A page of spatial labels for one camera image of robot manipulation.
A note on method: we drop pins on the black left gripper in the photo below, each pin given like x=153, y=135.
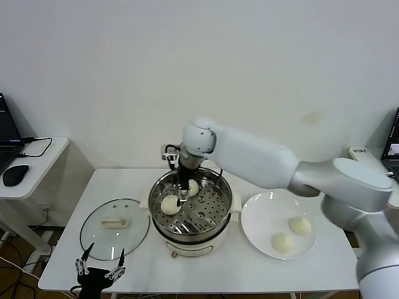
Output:
x=92, y=280

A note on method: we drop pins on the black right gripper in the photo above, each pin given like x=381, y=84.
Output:
x=184, y=177

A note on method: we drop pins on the white steamed baozi bun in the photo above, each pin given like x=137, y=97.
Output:
x=300, y=225
x=283, y=243
x=170, y=207
x=194, y=189

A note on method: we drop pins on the black computer mouse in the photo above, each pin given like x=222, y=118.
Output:
x=15, y=175

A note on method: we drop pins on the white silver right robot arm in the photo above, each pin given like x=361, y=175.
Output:
x=255, y=155

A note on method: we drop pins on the stainless steel steamer basket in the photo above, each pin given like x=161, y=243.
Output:
x=209, y=215

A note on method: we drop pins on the round glass pot lid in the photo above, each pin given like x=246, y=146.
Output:
x=113, y=222

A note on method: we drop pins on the cream electric cooking pot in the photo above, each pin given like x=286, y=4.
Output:
x=193, y=249

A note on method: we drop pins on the round white plate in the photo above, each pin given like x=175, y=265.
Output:
x=265, y=224

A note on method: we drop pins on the black open laptop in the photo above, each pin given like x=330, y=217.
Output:
x=7, y=149
x=393, y=146

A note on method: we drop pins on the white label black print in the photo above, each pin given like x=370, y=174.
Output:
x=359, y=151

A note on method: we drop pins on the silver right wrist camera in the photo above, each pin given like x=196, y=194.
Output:
x=170, y=154

